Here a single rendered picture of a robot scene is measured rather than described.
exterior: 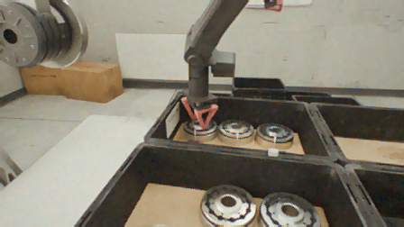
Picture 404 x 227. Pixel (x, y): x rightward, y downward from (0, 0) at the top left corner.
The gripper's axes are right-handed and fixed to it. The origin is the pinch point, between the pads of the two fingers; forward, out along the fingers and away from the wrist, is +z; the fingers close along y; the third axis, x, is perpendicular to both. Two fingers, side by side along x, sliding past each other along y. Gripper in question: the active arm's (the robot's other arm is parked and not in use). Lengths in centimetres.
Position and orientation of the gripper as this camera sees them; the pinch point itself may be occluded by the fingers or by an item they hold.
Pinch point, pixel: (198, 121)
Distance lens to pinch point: 74.4
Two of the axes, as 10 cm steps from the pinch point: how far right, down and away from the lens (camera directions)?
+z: 0.1, 9.0, 4.4
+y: -4.8, -3.9, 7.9
